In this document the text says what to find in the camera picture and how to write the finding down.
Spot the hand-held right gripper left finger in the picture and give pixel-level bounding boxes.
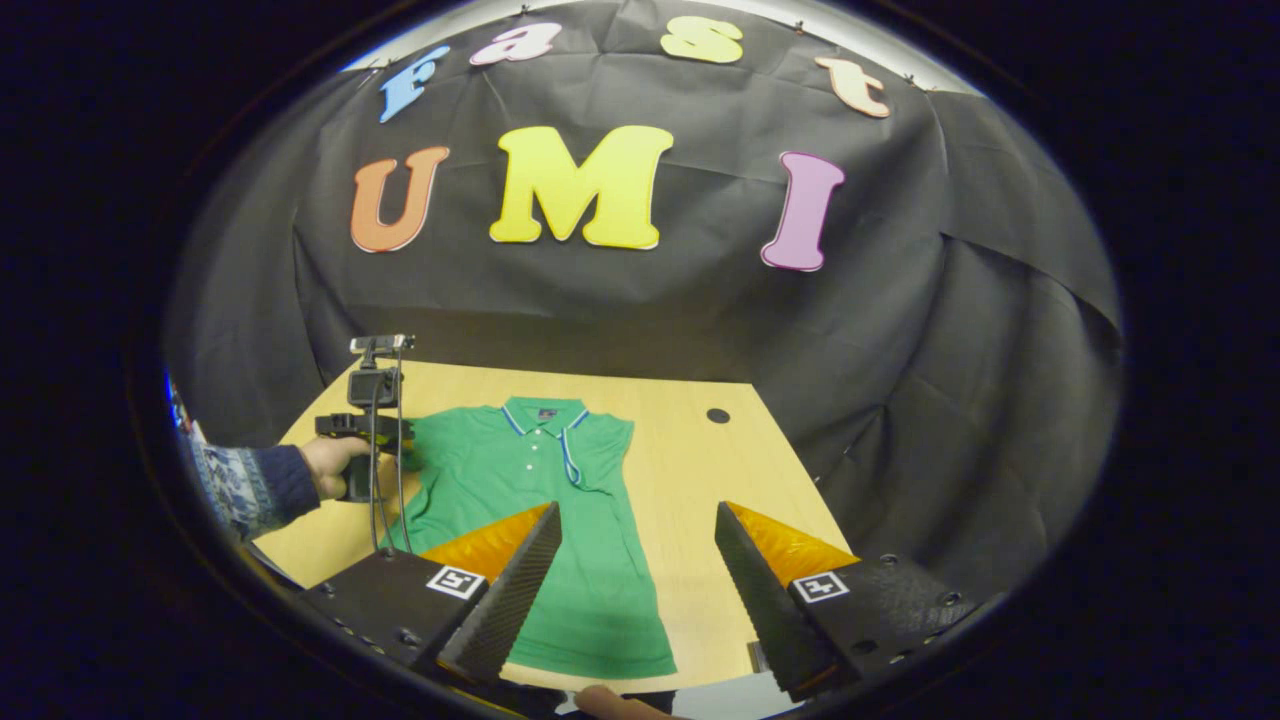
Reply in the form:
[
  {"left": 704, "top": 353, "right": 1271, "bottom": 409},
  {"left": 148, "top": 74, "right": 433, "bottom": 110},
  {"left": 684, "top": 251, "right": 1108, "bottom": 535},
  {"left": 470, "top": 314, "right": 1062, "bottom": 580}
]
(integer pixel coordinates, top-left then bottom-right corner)
[{"left": 300, "top": 502, "right": 563, "bottom": 691}]

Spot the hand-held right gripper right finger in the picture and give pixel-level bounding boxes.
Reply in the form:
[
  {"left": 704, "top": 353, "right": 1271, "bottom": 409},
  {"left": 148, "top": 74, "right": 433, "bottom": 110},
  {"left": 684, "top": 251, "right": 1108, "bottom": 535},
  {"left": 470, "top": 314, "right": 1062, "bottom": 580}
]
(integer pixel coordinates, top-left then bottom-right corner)
[{"left": 714, "top": 501, "right": 986, "bottom": 703}]

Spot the green T-shirt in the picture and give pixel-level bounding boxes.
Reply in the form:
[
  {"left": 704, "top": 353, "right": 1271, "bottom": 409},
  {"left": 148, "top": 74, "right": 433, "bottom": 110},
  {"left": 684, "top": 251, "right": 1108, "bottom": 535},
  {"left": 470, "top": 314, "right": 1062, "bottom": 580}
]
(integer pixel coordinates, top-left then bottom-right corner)
[{"left": 385, "top": 396, "right": 678, "bottom": 681}]

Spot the white flat object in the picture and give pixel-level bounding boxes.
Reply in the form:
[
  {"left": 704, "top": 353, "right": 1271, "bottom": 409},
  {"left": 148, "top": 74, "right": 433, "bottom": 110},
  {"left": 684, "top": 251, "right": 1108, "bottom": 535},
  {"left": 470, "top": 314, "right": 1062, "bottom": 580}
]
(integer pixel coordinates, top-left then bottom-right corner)
[{"left": 680, "top": 670, "right": 801, "bottom": 720}]

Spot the black backdrop cloth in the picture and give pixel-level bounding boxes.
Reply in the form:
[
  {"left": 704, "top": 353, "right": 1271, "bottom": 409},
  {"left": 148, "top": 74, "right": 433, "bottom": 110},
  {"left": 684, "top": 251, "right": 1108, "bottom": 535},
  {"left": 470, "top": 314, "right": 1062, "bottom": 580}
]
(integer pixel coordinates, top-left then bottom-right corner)
[{"left": 165, "top": 0, "right": 1123, "bottom": 601}]

